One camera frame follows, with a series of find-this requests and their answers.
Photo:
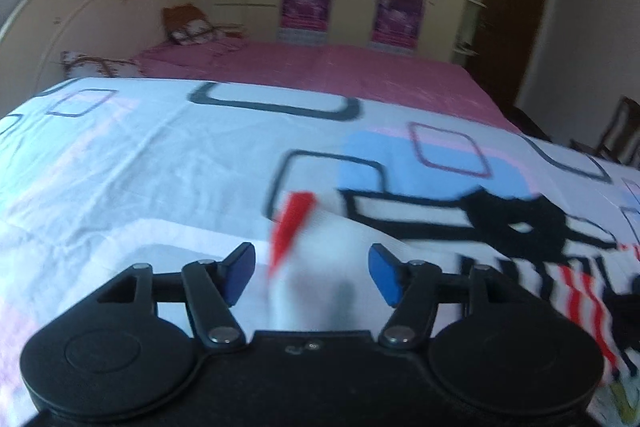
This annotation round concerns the cream curved headboard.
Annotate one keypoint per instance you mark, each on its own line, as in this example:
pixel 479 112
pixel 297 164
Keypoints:
pixel 37 31

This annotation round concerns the lower right purple poster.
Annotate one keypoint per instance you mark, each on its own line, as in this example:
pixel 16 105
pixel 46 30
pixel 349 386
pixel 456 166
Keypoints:
pixel 396 26

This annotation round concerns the white patterned pillow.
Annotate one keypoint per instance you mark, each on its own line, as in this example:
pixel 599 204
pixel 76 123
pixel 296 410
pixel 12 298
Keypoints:
pixel 81 65

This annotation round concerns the striped knit sweater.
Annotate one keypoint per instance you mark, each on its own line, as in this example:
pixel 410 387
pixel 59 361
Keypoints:
pixel 319 267

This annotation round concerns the pink bed cover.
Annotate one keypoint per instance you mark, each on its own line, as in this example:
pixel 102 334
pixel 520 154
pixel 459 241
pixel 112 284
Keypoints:
pixel 439 87

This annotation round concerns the patterned white bed sheet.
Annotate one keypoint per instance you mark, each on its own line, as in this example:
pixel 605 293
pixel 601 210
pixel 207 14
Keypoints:
pixel 98 175

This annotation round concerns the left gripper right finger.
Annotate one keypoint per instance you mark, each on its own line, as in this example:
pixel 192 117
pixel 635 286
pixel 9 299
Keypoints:
pixel 486 346

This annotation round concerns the lower left purple poster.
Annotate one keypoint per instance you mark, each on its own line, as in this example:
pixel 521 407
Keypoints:
pixel 304 22

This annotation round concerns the dark wooden chair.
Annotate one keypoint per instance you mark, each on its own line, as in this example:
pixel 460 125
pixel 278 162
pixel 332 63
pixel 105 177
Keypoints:
pixel 619 142

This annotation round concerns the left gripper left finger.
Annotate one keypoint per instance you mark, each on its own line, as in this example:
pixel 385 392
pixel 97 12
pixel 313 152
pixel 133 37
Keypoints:
pixel 136 340

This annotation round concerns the dark wooden door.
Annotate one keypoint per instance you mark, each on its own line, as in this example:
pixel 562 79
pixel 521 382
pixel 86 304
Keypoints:
pixel 503 41

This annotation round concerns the purple poster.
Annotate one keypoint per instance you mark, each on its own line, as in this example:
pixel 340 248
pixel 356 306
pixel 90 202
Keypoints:
pixel 396 26
pixel 304 22

